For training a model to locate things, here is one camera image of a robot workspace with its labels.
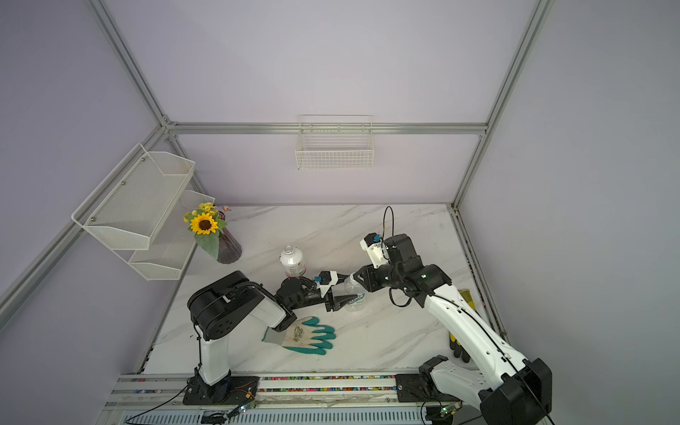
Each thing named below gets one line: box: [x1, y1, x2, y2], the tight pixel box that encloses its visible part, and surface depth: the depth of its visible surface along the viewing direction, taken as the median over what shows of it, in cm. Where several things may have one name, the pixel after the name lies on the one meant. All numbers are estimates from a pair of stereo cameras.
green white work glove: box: [261, 316, 337, 356], surface depth 84 cm
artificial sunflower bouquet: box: [183, 201, 228, 261], surface depth 82 cm
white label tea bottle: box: [279, 244, 307, 279], surface depth 83 cm
